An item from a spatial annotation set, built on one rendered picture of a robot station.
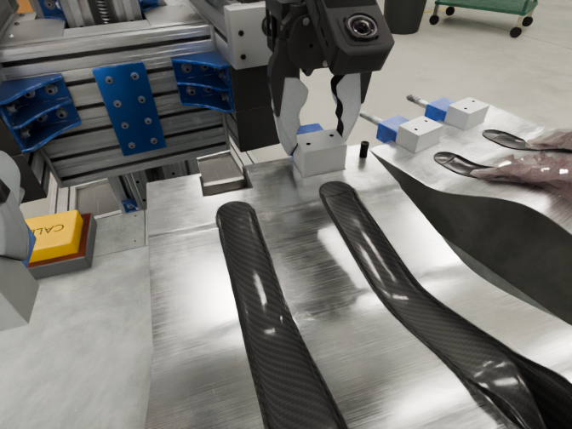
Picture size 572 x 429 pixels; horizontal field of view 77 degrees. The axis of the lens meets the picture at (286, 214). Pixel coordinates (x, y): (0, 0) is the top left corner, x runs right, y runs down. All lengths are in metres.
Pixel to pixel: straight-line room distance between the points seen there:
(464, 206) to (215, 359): 0.31
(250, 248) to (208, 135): 0.52
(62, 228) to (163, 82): 0.38
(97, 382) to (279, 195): 0.24
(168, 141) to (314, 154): 0.48
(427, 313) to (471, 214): 0.18
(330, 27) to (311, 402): 0.24
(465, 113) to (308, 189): 0.30
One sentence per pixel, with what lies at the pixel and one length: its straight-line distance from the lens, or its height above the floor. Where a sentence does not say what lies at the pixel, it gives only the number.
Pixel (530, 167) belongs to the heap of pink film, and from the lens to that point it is 0.46.
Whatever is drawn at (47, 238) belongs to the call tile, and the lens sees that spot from 0.49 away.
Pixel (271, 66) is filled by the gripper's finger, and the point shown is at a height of 1.01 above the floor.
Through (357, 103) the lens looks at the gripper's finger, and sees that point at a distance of 0.40.
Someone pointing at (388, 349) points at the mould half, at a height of 0.91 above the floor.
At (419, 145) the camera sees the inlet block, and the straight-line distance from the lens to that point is 0.53.
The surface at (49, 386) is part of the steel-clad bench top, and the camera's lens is 0.41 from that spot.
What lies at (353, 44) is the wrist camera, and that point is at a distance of 0.28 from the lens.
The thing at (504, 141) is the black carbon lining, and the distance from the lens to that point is 0.62.
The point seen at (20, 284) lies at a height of 0.93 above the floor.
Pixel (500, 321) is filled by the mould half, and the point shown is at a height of 0.91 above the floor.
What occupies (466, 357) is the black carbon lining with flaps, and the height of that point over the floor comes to 0.91.
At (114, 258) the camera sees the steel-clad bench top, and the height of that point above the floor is 0.80.
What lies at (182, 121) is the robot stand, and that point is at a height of 0.77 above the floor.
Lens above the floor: 1.12
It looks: 42 degrees down
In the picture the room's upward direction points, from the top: 1 degrees counter-clockwise
